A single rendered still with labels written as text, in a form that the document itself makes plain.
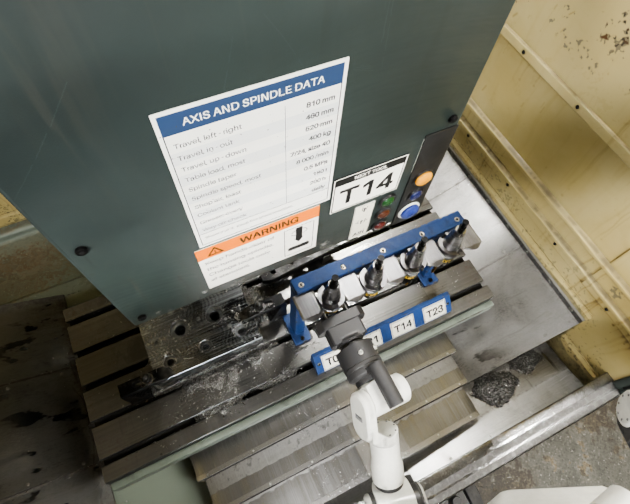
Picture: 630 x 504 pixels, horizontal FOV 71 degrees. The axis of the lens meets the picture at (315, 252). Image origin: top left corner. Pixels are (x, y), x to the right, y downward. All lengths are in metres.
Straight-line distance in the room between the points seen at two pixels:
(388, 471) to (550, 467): 1.46
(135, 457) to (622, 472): 2.09
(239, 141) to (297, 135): 0.06
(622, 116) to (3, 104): 1.21
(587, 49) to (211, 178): 1.07
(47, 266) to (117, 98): 1.67
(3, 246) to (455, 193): 1.74
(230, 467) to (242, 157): 1.16
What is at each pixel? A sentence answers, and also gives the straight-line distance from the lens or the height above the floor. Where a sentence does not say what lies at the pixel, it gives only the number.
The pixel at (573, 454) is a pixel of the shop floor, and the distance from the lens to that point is 2.52.
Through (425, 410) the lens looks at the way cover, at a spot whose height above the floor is 0.71.
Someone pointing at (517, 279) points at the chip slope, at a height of 0.82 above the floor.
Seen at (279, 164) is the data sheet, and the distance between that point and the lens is 0.44.
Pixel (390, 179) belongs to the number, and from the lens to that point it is 0.57.
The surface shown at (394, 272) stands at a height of 1.22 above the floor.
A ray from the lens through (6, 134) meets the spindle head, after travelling 0.35.
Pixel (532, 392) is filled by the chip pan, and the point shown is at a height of 0.66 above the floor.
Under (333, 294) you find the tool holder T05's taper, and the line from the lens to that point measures 0.97.
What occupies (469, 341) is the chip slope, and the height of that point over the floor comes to 0.72.
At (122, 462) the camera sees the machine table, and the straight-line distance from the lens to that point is 1.34.
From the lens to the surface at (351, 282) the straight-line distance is 1.04.
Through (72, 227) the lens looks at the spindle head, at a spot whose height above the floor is 1.83.
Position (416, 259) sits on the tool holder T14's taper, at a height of 1.26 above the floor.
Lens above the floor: 2.17
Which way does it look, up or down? 63 degrees down
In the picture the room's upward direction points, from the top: 6 degrees clockwise
